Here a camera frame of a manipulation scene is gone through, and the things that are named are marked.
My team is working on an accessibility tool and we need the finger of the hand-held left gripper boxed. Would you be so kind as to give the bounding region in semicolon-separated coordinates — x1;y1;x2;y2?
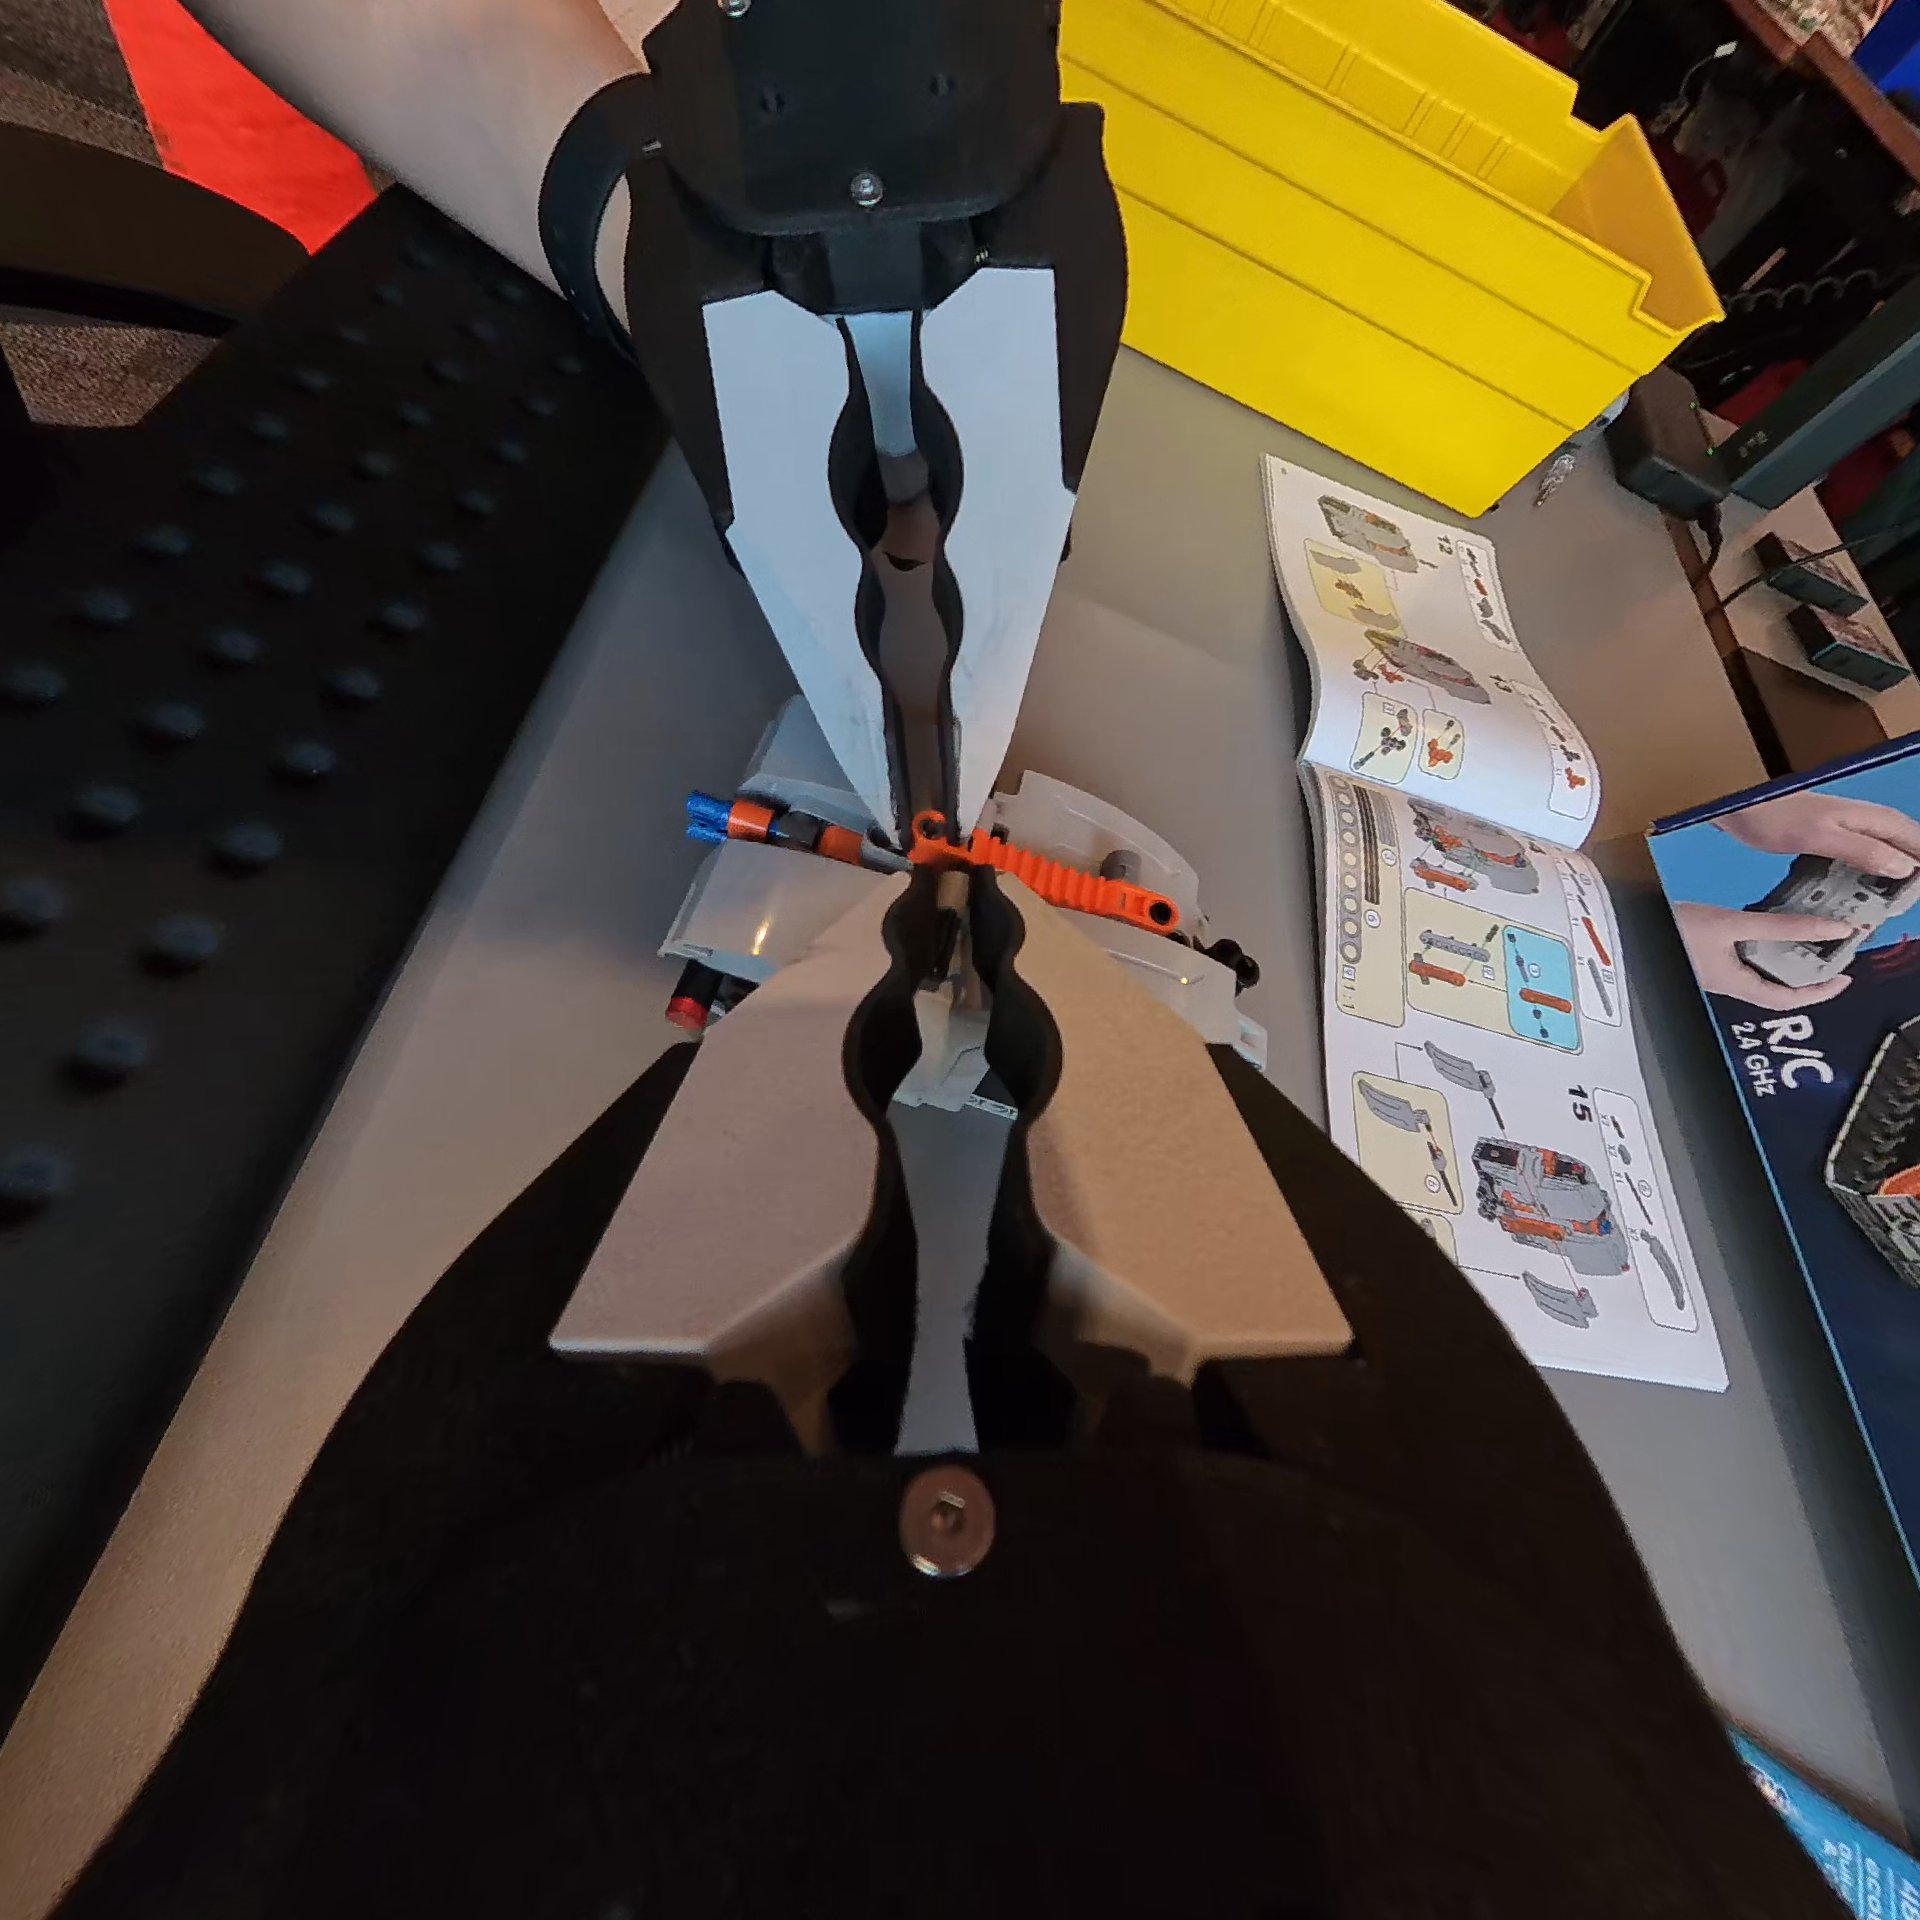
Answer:
907;262;1080;829
701;296;921;833

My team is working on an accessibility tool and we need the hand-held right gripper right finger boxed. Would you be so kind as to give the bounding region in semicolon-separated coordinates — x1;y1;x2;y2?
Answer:
966;871;1354;1430

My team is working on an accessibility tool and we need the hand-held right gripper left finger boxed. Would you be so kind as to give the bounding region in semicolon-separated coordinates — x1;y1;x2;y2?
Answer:
545;878;938;1455

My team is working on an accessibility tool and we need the orange toothed beam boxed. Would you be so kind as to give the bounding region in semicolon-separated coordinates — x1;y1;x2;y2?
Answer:
907;808;1178;921

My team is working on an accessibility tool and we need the grey building block robot model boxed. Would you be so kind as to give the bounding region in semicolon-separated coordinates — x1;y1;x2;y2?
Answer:
655;696;1267;1119

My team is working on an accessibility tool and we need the person's left forearm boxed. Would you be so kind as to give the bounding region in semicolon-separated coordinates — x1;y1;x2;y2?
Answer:
179;0;662;291

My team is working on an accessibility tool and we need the black wristband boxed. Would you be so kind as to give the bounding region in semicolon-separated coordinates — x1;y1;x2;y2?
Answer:
536;76;648;366

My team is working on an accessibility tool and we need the open instruction booklet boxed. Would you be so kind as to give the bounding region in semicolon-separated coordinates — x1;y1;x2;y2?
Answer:
1259;453;1730;1395

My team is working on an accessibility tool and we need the yellow plastic bin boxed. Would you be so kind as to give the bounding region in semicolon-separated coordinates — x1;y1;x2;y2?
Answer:
1055;0;1722;519

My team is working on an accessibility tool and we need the black perforated mat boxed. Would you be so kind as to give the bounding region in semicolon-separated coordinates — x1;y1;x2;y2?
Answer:
0;188;671;1728

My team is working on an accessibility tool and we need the orange red plastic object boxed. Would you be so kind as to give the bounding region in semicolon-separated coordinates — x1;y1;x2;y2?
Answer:
105;0;379;253

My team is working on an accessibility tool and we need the blue toy robot box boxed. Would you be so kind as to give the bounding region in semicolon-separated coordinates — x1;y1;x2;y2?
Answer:
1645;731;1920;1593

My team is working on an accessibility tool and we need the large black power adapter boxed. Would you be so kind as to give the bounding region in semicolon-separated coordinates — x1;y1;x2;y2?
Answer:
1610;404;1736;513

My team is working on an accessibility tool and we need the brown side table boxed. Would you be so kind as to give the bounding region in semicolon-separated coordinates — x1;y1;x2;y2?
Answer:
1663;375;1920;774

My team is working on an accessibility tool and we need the small blue booklet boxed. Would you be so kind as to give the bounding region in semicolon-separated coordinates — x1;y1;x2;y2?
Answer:
1725;1726;1920;1920

